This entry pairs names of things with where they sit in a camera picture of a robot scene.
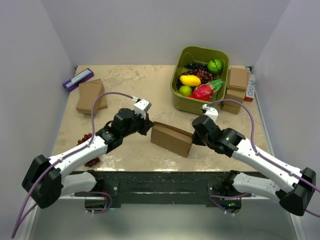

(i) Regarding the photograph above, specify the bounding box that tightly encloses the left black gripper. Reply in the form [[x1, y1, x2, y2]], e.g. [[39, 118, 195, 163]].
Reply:
[[122, 111, 155, 139]]

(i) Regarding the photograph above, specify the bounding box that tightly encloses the brown cardboard paper box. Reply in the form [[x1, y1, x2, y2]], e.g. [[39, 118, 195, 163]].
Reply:
[[150, 121, 193, 158]]

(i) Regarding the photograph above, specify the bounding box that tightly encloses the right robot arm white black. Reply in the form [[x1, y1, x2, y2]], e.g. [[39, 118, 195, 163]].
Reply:
[[191, 115, 316, 216]]

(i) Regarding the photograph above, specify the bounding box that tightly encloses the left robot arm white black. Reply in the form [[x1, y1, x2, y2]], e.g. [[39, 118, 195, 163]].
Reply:
[[22, 107, 154, 209]]

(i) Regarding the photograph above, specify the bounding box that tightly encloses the folded cardboard box lower right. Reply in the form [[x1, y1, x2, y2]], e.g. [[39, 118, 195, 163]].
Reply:
[[220, 87, 246, 115]]

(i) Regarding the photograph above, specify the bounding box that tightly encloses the folded cardboard box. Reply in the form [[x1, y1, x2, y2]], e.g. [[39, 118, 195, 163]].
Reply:
[[220, 87, 246, 115], [75, 79, 105, 115], [227, 67, 248, 92]]

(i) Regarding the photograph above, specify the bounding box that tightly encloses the folded cardboard box left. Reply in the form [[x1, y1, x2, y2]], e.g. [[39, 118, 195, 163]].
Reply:
[[75, 79, 105, 115]]

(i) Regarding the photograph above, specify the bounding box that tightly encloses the folded cardboard box top right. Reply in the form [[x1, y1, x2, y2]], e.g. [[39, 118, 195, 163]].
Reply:
[[227, 67, 248, 92]]

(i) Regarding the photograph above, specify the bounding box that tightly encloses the purple rectangular box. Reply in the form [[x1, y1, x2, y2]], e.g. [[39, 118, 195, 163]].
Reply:
[[62, 68, 94, 93]]

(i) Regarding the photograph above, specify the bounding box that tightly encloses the pink dragon fruit toy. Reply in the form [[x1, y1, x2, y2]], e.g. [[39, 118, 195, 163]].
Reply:
[[190, 79, 224, 101]]

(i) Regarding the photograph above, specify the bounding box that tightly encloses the green lime toy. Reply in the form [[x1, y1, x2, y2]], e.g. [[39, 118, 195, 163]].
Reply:
[[178, 85, 193, 97]]

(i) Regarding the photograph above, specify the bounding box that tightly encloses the yellow mango toy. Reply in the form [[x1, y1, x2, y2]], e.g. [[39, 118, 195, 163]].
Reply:
[[179, 75, 202, 87]]

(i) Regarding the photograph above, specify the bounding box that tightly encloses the red grape bunch in basket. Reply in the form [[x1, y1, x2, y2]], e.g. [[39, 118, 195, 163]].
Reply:
[[180, 69, 216, 84]]

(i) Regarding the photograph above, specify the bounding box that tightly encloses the green plastic basket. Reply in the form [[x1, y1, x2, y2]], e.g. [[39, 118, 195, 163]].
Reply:
[[170, 46, 230, 115]]

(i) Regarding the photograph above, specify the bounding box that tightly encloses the red grape bunch on table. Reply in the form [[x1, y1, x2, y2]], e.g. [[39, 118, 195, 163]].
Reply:
[[77, 133, 101, 168]]

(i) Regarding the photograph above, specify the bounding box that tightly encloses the white red carton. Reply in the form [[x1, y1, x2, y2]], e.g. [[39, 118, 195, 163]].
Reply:
[[244, 73, 256, 102]]

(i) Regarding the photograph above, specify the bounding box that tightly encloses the dark purple grape bunch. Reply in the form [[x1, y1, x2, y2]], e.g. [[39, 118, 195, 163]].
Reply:
[[184, 62, 209, 71]]

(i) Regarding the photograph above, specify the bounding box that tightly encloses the green round melon toy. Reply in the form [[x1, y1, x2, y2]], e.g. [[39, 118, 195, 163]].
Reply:
[[207, 59, 222, 74]]

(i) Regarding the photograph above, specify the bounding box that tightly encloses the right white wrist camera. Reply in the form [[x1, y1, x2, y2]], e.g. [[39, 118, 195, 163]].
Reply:
[[201, 104, 219, 123]]

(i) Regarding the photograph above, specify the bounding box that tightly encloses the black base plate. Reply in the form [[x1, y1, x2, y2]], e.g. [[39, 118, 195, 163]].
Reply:
[[75, 170, 241, 209]]

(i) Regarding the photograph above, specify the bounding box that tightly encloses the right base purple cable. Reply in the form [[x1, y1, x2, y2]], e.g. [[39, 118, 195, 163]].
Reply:
[[208, 192, 252, 215]]

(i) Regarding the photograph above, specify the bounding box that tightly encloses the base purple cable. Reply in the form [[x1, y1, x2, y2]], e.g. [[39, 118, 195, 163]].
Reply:
[[85, 191, 113, 215], [208, 192, 252, 215]]

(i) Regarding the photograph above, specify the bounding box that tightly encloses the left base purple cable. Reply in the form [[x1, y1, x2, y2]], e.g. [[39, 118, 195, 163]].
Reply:
[[85, 191, 113, 215]]

